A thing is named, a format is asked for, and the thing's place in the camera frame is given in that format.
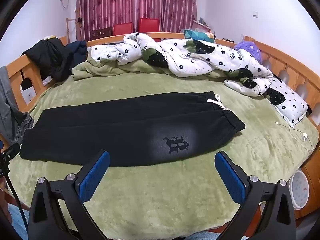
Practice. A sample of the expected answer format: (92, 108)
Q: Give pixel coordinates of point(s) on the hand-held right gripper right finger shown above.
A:
(230, 177)

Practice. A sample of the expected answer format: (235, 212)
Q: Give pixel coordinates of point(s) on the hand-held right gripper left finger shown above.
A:
(95, 175)

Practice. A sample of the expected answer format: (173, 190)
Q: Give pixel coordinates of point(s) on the black pants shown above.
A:
(112, 130)

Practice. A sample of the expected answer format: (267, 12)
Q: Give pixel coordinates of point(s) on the grey denim garment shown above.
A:
(7, 105)

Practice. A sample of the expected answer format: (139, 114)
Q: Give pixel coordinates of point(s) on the green fleece bed cover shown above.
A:
(175, 205)

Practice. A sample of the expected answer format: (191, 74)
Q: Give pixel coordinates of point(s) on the person's leg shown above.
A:
(16, 222)

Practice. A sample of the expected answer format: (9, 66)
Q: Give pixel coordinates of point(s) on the white plastic basin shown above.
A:
(298, 190)

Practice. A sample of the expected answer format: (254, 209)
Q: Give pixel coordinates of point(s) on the white floral pillow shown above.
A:
(287, 102)

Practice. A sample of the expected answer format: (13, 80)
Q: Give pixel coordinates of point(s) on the crumpled green blanket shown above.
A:
(105, 70)

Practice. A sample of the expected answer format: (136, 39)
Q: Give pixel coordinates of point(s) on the dark clothes pile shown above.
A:
(47, 52)

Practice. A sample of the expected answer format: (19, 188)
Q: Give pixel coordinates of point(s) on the navy garment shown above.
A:
(77, 50)

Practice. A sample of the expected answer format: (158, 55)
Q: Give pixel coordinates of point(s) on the white floral quilt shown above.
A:
(180, 52)

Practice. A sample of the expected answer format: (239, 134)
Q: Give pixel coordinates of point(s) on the wooden coat rack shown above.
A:
(68, 30)

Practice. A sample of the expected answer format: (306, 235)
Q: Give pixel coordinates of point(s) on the dark wooden chair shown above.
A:
(101, 33)

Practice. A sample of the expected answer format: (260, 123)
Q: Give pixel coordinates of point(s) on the teal patterned cushion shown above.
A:
(197, 35)

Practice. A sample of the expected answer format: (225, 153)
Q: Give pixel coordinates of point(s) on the red chair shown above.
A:
(148, 25)
(122, 28)

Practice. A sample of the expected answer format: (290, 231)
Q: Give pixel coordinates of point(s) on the red striped curtain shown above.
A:
(112, 5)

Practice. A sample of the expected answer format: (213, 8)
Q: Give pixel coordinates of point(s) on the wooden bed frame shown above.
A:
(15, 67)

